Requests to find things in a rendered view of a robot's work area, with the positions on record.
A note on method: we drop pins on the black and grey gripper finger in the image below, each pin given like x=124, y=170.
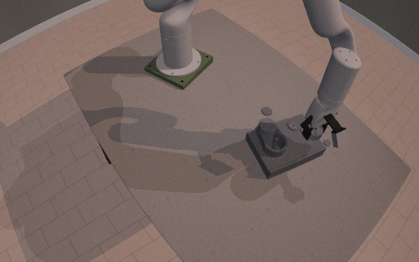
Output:
x=325, y=126
x=306, y=130

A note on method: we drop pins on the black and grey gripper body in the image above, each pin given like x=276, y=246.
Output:
x=318, y=110

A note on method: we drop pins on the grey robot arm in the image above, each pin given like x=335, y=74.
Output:
x=326, y=19

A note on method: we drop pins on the grey toothed gear with painted arrow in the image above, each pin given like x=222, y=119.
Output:
x=316, y=133

